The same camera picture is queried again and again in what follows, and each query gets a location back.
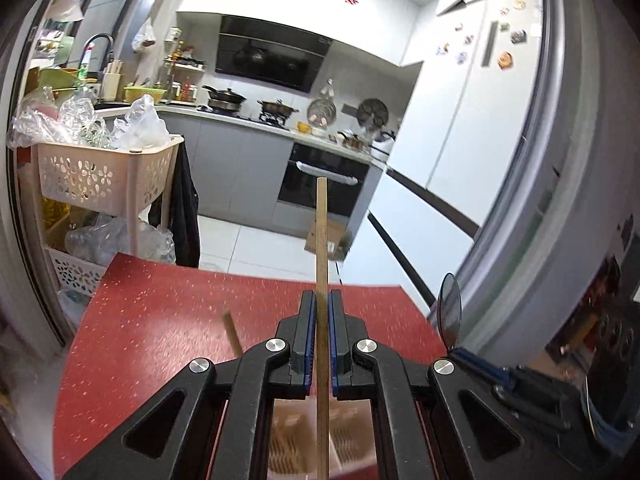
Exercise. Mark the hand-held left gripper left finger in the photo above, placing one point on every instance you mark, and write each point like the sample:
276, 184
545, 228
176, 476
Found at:
311, 340

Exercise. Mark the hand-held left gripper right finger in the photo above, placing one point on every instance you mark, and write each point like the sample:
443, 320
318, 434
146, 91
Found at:
334, 345

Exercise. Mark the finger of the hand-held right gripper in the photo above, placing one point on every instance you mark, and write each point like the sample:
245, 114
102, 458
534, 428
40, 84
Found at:
482, 366

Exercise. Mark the plain wooden chopstick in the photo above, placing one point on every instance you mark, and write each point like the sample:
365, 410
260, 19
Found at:
232, 335
322, 240

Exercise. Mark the pink utensil holder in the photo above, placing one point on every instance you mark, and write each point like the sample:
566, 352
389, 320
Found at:
290, 440

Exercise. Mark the cardboard box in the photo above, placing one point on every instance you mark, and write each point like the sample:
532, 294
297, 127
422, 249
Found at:
337, 237

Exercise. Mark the black built-in oven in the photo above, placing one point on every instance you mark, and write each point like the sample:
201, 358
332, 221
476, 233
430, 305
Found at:
310, 185

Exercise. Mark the black hanging garment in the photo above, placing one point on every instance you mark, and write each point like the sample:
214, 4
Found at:
182, 210

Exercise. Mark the grey kitchen base cabinets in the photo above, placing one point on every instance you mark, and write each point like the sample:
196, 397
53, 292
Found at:
235, 170

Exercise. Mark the yellow bowl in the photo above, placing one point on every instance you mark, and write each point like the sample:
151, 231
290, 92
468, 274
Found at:
305, 127

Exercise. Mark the clear plastic bags in cart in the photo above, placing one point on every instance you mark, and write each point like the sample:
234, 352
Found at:
110, 240

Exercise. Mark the round steel strainer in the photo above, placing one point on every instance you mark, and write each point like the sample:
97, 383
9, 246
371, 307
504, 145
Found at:
321, 110

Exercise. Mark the white refrigerator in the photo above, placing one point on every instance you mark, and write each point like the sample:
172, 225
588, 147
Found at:
450, 135

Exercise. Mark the brown cooking pot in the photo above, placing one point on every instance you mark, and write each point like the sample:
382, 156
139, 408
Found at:
277, 109

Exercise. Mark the black round multi-cup pan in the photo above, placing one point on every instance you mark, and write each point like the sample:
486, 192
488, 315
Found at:
373, 112

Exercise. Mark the black wok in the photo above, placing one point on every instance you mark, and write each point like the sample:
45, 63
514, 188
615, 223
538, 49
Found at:
225, 97

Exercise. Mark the beige perforated basket cart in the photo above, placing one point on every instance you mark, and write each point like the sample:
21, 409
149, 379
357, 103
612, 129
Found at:
90, 175

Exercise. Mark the black range hood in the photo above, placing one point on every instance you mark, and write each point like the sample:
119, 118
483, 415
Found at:
270, 55

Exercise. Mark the metal spice rack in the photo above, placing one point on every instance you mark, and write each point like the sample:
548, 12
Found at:
185, 77

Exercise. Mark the green plastic basket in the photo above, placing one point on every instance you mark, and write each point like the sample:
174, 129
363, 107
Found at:
145, 94

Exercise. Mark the group of fridge magnets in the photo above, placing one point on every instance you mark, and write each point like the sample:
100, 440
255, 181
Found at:
505, 60

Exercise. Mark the cream chopstick caddy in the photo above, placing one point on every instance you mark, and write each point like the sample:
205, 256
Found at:
111, 87

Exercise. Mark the pile of clear plastic bags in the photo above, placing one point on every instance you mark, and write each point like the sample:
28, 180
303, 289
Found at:
75, 120

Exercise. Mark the white hanging plastic bag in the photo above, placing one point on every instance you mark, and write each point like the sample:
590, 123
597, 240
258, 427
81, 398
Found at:
144, 37

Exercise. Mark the green basin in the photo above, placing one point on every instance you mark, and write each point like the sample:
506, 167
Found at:
60, 77

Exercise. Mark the black kitchen faucet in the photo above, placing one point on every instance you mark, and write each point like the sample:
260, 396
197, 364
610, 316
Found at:
100, 37

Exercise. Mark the grey sliding door frame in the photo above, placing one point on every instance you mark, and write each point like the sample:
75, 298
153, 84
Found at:
550, 160

